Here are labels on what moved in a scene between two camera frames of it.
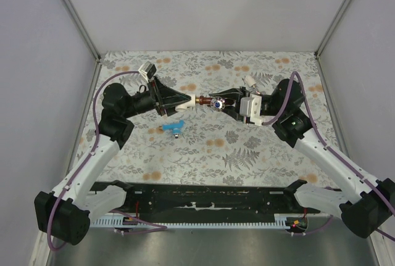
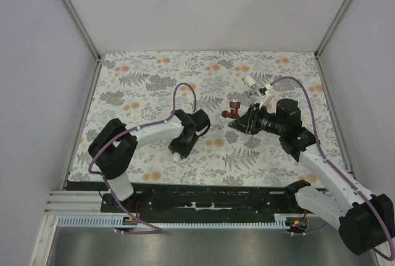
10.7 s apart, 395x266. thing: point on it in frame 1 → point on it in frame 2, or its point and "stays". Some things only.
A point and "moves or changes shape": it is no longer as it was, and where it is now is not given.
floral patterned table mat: x=206 y=146 stays
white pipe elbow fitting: x=182 y=107 → x=176 y=156
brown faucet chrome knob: x=216 y=102 moves or changes shape
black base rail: x=212 y=199 stays
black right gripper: x=236 y=94 → x=247 y=123
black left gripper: x=164 y=96 → x=184 y=152
